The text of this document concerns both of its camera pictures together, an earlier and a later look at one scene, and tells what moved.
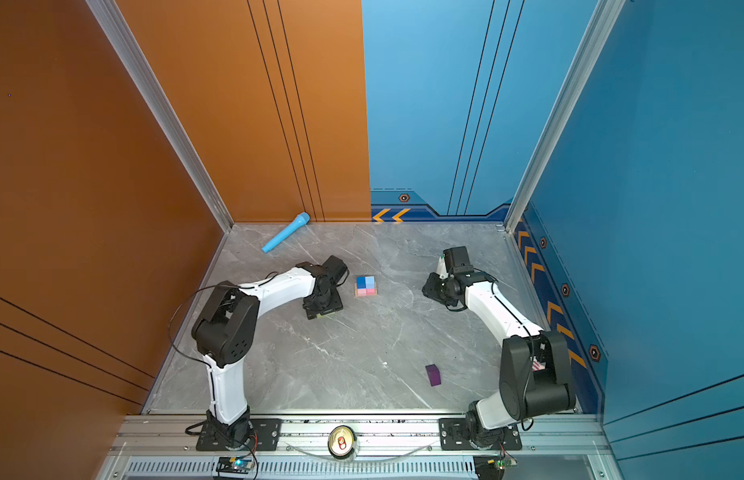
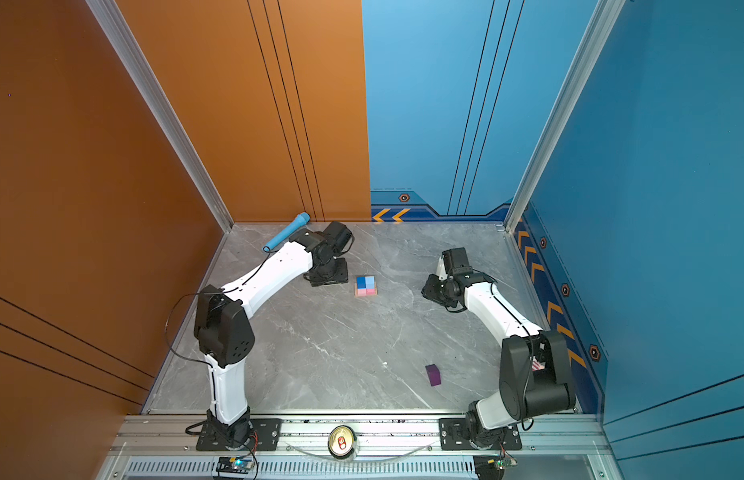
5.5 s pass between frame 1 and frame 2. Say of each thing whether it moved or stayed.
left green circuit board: stayed
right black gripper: stayed
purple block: stayed
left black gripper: moved
